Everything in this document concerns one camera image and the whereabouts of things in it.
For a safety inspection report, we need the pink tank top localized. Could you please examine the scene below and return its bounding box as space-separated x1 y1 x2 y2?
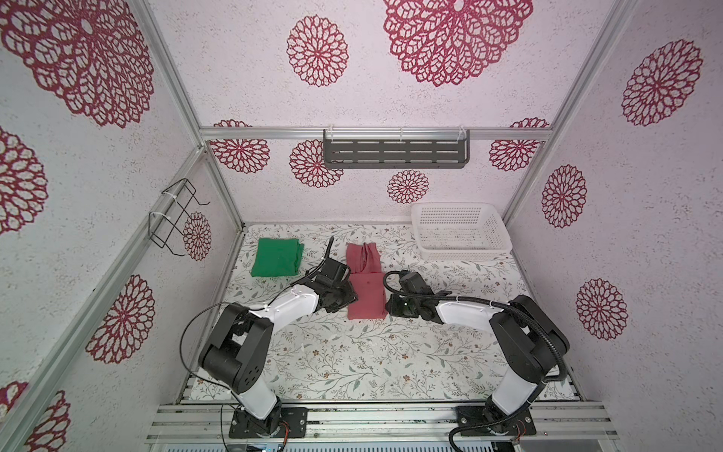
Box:
346 243 387 320

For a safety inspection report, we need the green tank top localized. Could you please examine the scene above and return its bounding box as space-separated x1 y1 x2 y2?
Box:
250 237 304 278

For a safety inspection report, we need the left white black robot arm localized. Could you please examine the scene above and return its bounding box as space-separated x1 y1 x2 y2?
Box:
199 278 358 422

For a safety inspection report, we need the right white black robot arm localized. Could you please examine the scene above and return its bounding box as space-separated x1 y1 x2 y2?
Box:
386 290 570 421

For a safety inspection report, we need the floral table mat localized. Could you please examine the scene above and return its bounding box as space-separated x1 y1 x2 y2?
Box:
188 222 577 403

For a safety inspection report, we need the white plastic basket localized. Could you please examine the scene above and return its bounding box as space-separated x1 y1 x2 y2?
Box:
412 203 513 262

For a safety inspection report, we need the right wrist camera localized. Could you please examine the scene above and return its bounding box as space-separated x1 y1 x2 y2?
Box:
399 270 434 296

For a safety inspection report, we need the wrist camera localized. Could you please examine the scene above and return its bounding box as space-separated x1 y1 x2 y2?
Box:
316 259 349 287
399 270 434 296

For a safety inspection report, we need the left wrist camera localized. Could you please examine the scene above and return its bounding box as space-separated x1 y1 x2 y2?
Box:
316 259 349 287

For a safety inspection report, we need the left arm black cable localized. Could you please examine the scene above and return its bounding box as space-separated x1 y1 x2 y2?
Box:
179 235 337 452

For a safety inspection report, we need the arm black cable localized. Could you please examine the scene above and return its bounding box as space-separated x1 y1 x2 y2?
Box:
382 269 569 452
179 235 337 452

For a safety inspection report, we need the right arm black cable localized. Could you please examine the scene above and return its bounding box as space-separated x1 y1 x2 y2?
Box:
382 269 569 452

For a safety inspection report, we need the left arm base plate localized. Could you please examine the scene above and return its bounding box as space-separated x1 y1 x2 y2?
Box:
228 407 308 440

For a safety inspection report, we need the grey slotted wall shelf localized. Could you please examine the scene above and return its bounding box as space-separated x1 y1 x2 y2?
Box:
322 130 470 170

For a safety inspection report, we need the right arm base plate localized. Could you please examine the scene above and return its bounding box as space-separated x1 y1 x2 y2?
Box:
456 404 538 438

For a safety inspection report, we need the black wire wall rack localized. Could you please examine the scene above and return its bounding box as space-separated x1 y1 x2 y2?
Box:
147 178 212 261

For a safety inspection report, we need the aluminium mounting rail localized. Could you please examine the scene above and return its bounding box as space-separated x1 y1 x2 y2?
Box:
143 401 619 446

